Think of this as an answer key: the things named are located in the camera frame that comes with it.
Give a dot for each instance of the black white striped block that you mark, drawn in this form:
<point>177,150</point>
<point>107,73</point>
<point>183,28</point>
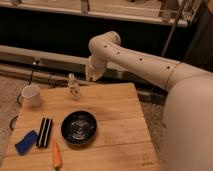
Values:
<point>44,133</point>

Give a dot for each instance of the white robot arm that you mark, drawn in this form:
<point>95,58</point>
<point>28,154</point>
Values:
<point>188,111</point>

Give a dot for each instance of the orange carrot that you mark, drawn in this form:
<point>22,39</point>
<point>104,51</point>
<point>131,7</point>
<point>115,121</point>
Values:
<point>57,160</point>

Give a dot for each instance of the clear glass bottle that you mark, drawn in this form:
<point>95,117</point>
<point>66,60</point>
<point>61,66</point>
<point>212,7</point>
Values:
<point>74,87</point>

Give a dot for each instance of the wooden shelf frame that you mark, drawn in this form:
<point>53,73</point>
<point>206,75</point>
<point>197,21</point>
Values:
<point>162,12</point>

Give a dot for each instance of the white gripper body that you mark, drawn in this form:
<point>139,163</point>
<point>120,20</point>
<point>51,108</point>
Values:
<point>95,68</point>

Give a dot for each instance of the metal pole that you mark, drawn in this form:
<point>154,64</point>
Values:
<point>178,16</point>

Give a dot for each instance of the white paper cup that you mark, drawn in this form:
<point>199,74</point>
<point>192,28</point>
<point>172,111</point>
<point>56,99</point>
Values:
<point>32,94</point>

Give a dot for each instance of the blue sponge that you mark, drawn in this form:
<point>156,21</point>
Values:
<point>26,142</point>

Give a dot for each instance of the black bowl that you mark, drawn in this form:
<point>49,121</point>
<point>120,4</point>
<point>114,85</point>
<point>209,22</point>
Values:
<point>79,127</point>

